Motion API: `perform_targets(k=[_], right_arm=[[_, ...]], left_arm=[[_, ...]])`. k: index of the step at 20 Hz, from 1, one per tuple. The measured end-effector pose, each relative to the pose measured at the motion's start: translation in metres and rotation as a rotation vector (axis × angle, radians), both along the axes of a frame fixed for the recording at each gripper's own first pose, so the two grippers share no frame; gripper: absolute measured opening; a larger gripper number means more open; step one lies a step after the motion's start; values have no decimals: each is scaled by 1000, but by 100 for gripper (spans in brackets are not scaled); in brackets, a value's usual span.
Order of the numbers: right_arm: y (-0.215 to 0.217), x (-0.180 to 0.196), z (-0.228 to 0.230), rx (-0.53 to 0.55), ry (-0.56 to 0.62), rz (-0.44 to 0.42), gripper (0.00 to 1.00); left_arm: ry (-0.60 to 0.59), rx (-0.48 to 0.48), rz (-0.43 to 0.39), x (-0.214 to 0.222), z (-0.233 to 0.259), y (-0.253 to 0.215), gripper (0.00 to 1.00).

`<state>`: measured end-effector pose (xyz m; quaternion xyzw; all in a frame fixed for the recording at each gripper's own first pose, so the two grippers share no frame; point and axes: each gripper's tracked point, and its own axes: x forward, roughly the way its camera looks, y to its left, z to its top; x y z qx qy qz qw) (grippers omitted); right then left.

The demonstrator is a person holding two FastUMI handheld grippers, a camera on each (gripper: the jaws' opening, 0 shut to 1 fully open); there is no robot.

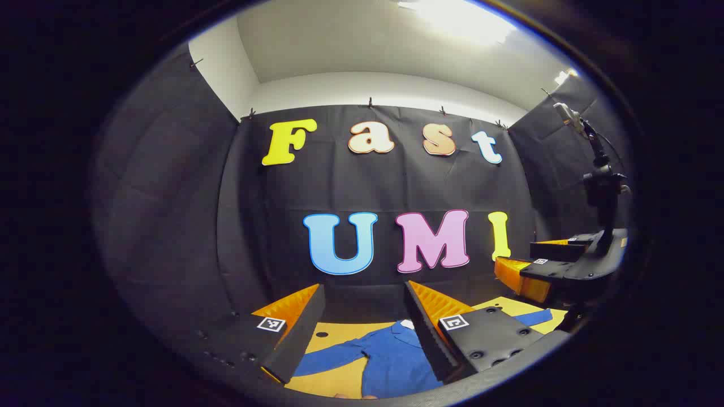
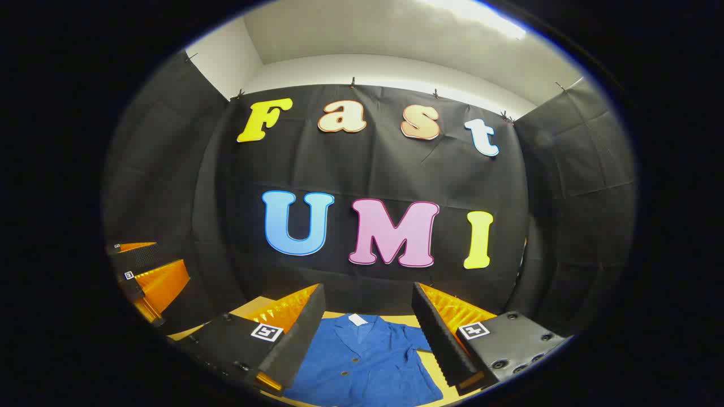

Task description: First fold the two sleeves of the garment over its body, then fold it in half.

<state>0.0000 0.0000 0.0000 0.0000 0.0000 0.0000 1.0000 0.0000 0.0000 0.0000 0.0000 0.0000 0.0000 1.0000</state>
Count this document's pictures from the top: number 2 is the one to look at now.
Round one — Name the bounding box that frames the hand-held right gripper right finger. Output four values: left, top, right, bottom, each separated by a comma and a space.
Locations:
411, 282, 568, 396

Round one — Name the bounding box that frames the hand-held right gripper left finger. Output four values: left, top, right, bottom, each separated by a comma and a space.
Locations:
180, 283, 327, 396

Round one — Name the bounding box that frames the blue jacket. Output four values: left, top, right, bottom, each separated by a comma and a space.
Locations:
283, 313, 445, 407

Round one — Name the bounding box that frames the black backdrop cloth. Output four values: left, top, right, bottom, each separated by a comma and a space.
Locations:
102, 50, 639, 340

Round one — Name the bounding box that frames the row of black cloth clips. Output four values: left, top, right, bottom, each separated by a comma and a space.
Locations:
186, 52, 566, 123

